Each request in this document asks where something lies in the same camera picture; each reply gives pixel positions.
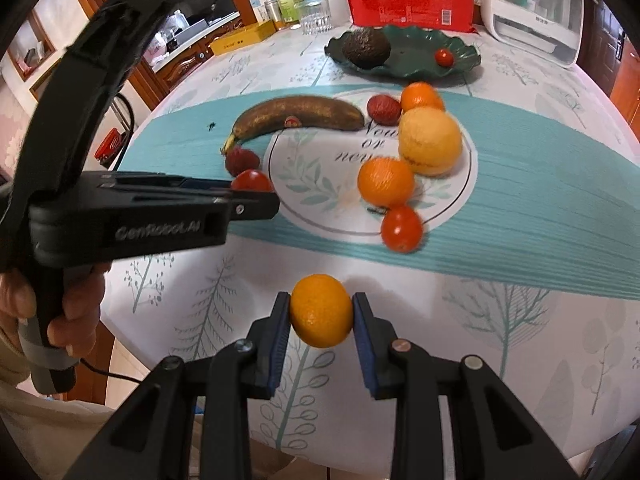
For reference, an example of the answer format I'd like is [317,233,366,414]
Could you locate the wooden door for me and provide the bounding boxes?
[592,0,640,128]

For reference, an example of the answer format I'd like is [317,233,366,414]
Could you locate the clear plastic bottle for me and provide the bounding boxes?
[274,0,303,30]

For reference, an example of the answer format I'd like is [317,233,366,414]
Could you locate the white jar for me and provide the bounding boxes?
[320,0,349,23]

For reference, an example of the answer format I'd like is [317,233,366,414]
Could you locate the dark green wavy plate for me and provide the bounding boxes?
[324,24,482,81]

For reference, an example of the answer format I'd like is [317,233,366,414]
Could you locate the yellow box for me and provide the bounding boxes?
[209,21,277,56]

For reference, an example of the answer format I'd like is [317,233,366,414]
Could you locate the large yellow orange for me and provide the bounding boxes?
[398,106,463,177]

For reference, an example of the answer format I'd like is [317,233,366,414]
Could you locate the brown overripe banana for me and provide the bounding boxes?
[221,95,366,155]

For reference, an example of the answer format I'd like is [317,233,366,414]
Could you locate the wooden cabinet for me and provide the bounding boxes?
[65,0,256,111]

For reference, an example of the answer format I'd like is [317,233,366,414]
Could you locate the person's left forearm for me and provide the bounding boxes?
[0,330,118,480]

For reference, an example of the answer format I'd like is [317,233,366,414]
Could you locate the dark avocado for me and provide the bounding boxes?
[342,27,392,69]

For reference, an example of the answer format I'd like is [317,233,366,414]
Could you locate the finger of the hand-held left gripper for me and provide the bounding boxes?
[99,171,235,198]
[129,191,282,224]

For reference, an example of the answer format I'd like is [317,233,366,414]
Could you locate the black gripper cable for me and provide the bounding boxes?
[75,357,151,383]

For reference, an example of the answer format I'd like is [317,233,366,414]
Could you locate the small orange mandarin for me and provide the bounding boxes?
[290,274,354,349]

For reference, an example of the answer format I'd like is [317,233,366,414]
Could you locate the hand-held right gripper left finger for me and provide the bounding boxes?
[65,292,292,480]

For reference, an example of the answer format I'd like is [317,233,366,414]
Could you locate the red object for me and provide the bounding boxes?
[95,129,126,166]

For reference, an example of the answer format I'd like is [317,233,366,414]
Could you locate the clear glass cup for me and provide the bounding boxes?
[300,0,333,36]

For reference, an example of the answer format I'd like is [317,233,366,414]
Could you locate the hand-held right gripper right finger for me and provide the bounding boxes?
[351,291,581,480]

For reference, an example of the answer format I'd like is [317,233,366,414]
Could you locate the person's left hand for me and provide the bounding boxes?
[0,263,113,352]

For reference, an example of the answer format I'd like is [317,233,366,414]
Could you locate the white cosmetics cabinet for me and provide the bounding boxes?
[481,0,598,70]

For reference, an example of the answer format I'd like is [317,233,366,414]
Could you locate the round orange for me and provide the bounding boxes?
[357,156,416,208]
[401,81,446,112]

